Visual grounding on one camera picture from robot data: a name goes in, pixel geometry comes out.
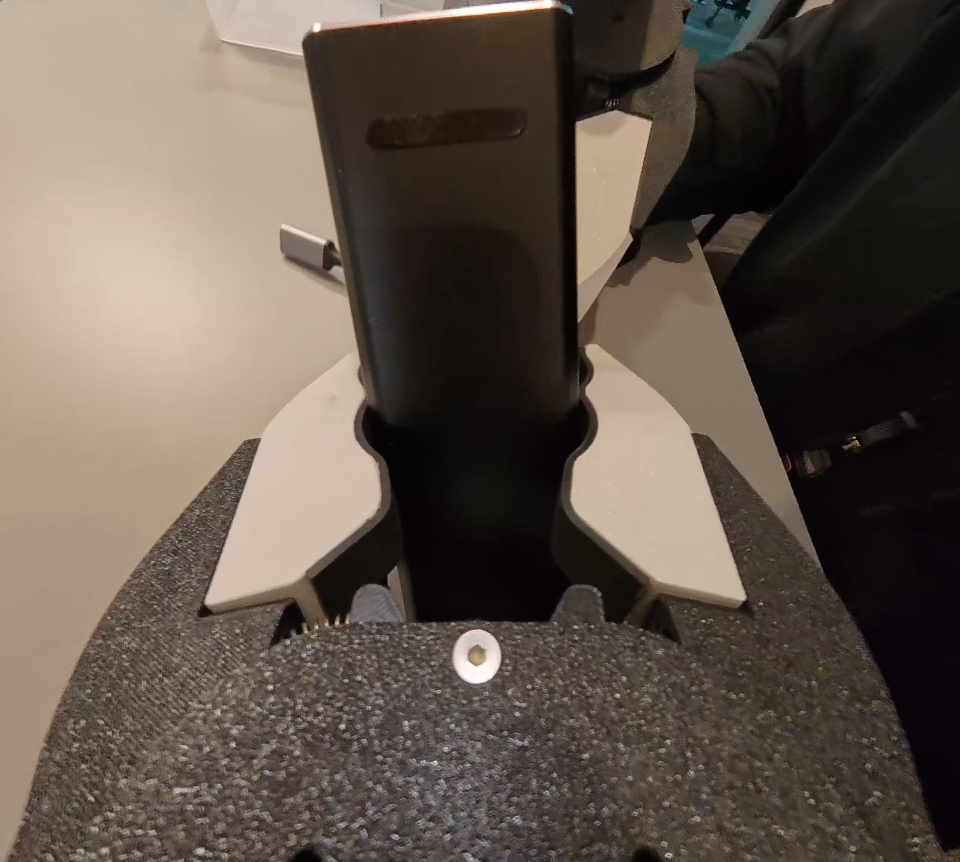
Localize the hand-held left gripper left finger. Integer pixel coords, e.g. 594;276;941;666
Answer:
202;352;399;616

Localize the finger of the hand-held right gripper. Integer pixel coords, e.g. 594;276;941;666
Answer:
576;231;639;346

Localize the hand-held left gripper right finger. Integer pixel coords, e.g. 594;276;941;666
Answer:
555;343;750;610

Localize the black usb hub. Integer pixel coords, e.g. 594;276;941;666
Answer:
301;0;580;623

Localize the person's right forearm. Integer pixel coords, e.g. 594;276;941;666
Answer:
652;0;864;226

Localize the grey desk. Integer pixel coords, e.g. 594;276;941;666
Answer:
0;0;819;833

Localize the grey usb plug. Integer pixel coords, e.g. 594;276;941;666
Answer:
279;223;348;287

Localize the black strap with buckle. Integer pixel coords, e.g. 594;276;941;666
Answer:
780;412;920;477

